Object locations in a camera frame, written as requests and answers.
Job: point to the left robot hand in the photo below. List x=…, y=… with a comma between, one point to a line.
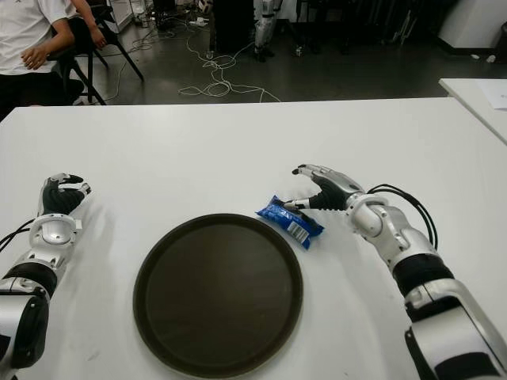
x=59, y=198

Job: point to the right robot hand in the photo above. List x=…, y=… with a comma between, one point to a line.
x=334, y=190

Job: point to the blue Oreo cookie pack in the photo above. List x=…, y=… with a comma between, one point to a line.
x=273, y=211

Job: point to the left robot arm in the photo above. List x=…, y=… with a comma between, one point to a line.
x=49, y=233

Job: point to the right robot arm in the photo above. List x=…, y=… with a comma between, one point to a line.
x=428, y=273

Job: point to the black chair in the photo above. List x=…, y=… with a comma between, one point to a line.
x=90, y=75

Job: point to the round dark brown tray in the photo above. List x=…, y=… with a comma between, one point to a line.
x=218, y=297

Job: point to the white side table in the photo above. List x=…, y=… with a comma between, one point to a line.
x=471, y=99

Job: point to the seated person in white shirt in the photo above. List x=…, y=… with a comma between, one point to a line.
x=24, y=27

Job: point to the silver humanoid robot legs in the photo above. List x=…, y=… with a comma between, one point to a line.
x=263, y=27

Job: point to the folded metal stand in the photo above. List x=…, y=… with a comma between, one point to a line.
x=404, y=25

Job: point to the white paper sheet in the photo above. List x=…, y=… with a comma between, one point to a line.
x=497, y=97

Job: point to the black cabinet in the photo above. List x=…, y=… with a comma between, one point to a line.
x=233, y=23

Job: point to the white power strip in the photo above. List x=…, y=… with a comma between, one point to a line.
x=198, y=21

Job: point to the white cabinet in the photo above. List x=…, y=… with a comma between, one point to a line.
x=475, y=23

